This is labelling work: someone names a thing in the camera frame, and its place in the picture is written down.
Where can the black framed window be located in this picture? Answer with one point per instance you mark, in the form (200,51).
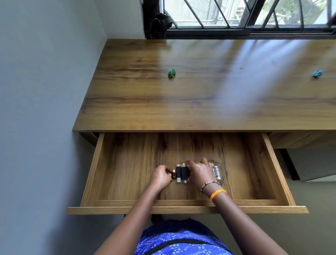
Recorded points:
(236,29)

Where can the black metal desk leg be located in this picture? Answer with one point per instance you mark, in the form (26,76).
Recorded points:
(290,165)

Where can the black bag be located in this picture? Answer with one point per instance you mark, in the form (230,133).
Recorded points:
(157,25)

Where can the person's left fingers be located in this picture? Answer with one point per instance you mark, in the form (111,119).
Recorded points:
(168,172)

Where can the person's right hand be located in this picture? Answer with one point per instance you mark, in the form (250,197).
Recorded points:
(202,174)

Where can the small black usb drive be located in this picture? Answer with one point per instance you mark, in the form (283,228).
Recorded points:
(173,175)

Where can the blue patterned clothing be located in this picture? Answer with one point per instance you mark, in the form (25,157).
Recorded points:
(181,239)

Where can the wooden desk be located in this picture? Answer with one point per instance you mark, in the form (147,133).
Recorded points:
(189,86)

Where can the white battery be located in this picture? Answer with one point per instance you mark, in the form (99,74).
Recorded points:
(218,172)
(215,172)

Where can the person's right forearm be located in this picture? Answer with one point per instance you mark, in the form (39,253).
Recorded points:
(236,223)

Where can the orange wristband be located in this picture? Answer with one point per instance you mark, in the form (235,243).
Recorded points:
(217,194)

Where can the person's right fingers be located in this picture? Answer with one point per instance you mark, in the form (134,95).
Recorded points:
(193,165)

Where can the wooden desk drawer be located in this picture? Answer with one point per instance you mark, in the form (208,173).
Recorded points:
(131,163)

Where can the person's left hand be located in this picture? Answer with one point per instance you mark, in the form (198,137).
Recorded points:
(158,178)

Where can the person's left forearm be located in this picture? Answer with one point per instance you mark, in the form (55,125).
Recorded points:
(128,223)

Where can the green crumpled paper ball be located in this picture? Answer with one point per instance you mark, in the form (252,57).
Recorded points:
(172,73)

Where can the blue crumpled paper ball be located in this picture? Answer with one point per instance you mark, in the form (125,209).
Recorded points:
(317,73)

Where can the clear glass dish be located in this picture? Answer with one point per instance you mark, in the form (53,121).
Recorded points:
(221,173)

